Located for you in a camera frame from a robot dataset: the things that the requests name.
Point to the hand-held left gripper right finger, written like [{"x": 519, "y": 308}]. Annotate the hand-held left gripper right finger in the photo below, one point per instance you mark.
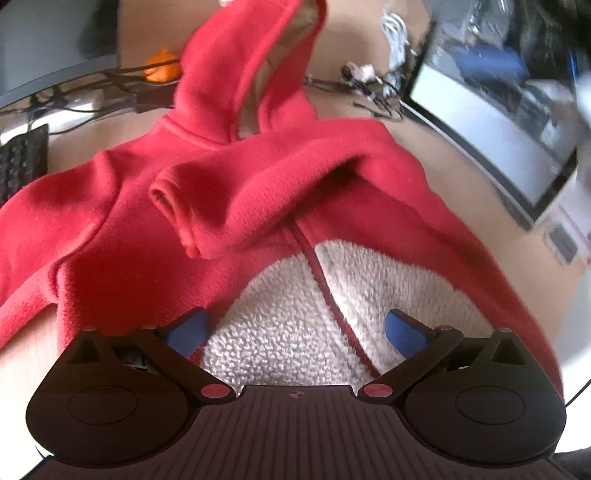
[{"x": 406, "y": 334}]

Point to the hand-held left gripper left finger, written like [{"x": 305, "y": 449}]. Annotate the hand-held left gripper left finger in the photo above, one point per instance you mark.
[{"x": 187, "y": 330}]

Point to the red fleece hoodie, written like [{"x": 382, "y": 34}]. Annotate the red fleece hoodie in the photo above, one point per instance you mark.
[{"x": 277, "y": 184}]

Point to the white box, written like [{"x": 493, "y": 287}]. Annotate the white box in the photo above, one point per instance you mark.
[{"x": 565, "y": 221}]

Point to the black monitor stand base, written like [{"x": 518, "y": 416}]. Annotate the black monitor stand base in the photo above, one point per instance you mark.
[{"x": 152, "y": 101}]

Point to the black keyboard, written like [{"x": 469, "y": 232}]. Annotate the black keyboard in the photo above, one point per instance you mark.
[{"x": 21, "y": 161}]

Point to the glass-sided computer case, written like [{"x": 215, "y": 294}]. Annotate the glass-sided computer case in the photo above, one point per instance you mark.
[{"x": 498, "y": 115}]

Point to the orange plastic object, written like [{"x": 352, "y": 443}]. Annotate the orange plastic object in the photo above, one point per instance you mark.
[{"x": 161, "y": 69}]

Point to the white plug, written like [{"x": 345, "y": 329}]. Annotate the white plug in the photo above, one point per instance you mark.
[{"x": 364, "y": 71}]

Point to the black monitor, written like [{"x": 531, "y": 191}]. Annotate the black monitor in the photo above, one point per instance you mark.
[{"x": 46, "y": 41}]

